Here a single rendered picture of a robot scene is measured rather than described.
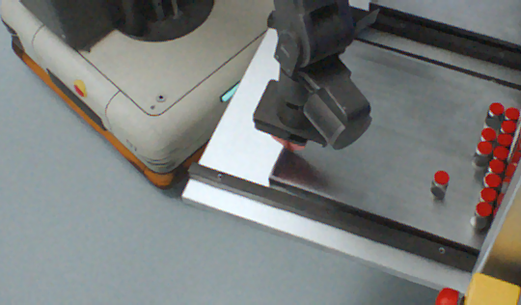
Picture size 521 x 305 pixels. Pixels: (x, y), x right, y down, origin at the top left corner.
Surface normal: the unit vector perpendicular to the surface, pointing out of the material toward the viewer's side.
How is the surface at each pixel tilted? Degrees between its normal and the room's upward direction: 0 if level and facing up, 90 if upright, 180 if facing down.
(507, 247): 90
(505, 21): 0
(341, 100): 15
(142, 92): 0
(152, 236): 0
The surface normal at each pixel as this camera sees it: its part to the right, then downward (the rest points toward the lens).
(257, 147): 0.01, -0.55
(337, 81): 0.26, -0.53
